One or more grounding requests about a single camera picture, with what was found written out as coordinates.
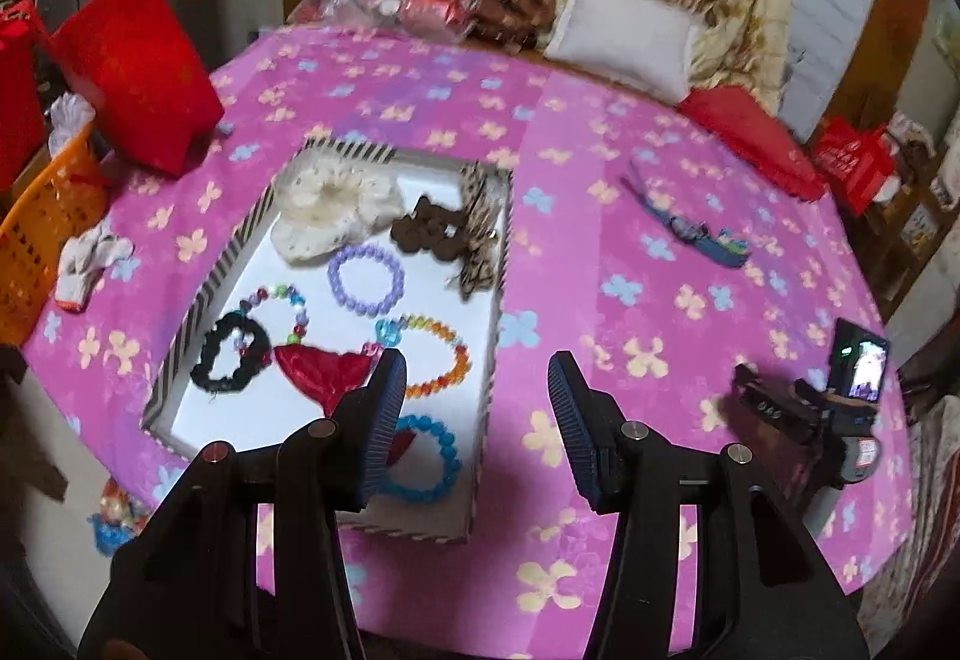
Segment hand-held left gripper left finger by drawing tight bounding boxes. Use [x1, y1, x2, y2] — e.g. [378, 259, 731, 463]
[79, 349, 410, 660]

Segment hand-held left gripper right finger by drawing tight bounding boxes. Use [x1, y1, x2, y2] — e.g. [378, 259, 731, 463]
[547, 351, 886, 660]

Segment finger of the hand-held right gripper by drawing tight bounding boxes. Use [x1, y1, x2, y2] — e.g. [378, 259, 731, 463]
[733, 364, 797, 407]

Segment blue bead bracelet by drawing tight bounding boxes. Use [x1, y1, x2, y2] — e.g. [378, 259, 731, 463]
[382, 414, 462, 503]

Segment red scrunchie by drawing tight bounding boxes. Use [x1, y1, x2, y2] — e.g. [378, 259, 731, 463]
[274, 343, 417, 466]

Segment orange bead bracelet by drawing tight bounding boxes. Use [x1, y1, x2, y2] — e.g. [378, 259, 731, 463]
[375, 313, 471, 400]

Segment multicolour bead bracelet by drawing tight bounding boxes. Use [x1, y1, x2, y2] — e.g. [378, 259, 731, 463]
[238, 285, 310, 346]

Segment purple bead bracelet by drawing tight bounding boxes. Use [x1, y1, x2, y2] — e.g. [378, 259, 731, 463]
[327, 243, 406, 319]

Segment striped cardboard box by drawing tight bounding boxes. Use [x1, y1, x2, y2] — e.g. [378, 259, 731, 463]
[141, 137, 515, 547]

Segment black scrunchie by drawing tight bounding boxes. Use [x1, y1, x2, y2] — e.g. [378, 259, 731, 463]
[189, 315, 272, 395]

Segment brown scrunchie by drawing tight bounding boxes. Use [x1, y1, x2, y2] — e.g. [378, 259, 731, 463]
[390, 196, 470, 265]

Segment leopard print hair bow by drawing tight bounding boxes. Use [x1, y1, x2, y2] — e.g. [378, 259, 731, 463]
[448, 163, 502, 295]

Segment cream dotted scrunchie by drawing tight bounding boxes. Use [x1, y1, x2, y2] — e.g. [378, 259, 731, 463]
[271, 163, 406, 267]

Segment pink floral sheet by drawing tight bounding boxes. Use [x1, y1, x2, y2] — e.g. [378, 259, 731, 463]
[22, 22, 912, 653]

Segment red printed shopping bag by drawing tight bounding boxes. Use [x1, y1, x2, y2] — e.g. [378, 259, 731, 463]
[814, 116, 901, 218]

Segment red ruffled cushion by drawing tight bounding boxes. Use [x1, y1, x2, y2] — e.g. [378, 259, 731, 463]
[679, 86, 826, 203]

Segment colourful toy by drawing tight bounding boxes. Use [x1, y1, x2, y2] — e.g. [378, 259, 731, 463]
[88, 478, 152, 557]

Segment white work gloves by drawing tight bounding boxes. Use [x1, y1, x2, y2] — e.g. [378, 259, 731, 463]
[54, 225, 136, 312]

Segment white pillow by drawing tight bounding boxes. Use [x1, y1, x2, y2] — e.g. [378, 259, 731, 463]
[544, 0, 710, 104]

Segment orange plastic basket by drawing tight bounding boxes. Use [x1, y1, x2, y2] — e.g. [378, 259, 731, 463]
[0, 120, 110, 346]

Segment large red tote bag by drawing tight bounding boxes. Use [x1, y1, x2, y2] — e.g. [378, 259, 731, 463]
[49, 0, 226, 177]

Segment white cloth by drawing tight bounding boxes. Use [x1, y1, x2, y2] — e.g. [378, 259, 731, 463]
[49, 92, 97, 155]

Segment blue striped strap watch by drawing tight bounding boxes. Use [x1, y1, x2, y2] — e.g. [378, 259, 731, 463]
[621, 156, 751, 269]

